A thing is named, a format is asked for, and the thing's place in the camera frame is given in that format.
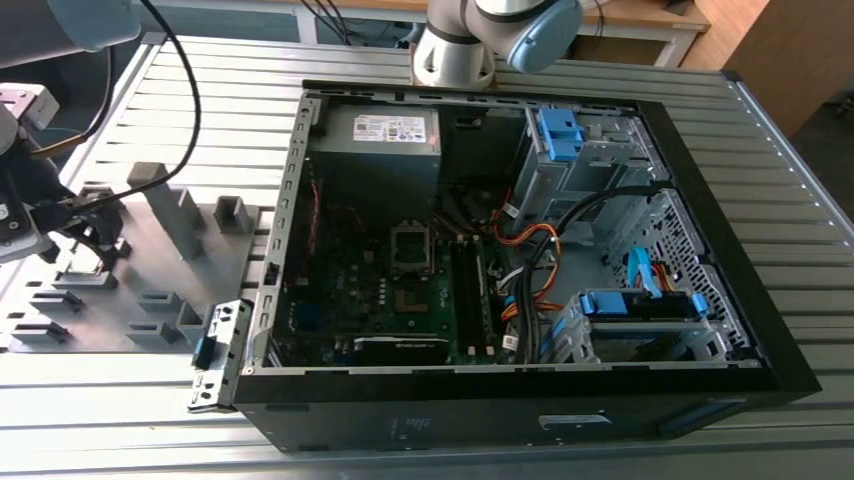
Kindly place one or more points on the blue board connector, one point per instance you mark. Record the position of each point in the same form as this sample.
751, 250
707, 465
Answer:
308, 317

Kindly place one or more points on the grey parts rack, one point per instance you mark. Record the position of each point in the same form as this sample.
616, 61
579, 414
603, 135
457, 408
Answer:
166, 290

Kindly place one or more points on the wooden top desk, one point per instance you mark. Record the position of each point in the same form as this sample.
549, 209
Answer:
656, 17

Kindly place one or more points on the black open PC case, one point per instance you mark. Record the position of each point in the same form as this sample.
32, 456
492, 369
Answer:
467, 415

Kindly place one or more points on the grey metal drive cage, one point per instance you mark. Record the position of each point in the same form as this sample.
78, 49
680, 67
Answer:
587, 175

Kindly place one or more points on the hard disk in blue carrier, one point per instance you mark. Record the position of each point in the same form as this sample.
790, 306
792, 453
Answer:
607, 304

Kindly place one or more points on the black RAM slot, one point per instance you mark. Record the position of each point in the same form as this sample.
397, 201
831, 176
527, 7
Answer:
465, 295
457, 295

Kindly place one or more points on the blue drive bay latch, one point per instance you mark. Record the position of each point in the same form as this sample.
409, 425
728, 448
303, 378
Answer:
556, 125

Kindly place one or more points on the green Dell motherboard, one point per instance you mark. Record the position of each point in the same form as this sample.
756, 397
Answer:
347, 300

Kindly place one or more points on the grey hinged slot bracket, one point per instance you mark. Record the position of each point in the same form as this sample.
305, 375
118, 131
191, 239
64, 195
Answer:
229, 320

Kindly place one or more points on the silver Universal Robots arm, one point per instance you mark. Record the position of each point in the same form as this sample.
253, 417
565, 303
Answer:
453, 60

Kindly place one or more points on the blue black bracket latch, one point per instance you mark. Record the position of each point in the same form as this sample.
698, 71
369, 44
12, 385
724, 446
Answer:
203, 352

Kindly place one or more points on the silver green CPU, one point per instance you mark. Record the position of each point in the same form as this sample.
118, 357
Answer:
85, 264

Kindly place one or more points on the wooden cabinet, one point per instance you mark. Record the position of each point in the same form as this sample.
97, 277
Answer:
794, 55

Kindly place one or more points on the grey power supply unit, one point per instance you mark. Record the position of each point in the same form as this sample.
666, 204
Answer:
393, 131

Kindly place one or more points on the grey metal disk bay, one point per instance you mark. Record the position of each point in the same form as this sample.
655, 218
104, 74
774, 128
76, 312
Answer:
640, 330

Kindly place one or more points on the black graphics card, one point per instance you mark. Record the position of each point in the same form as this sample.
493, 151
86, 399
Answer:
400, 347

